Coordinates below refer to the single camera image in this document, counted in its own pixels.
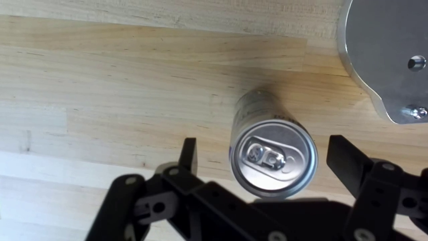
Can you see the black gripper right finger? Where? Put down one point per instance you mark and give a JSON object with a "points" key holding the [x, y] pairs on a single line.
{"points": [[378, 196]]}

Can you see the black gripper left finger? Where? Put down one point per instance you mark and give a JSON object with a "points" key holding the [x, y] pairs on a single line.
{"points": [[178, 210]]}

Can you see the silver drink can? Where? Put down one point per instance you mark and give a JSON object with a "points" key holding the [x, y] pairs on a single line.
{"points": [[271, 156]]}

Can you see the flat aluminium metal plate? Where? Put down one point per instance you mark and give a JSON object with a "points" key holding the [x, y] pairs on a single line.
{"points": [[382, 45]]}

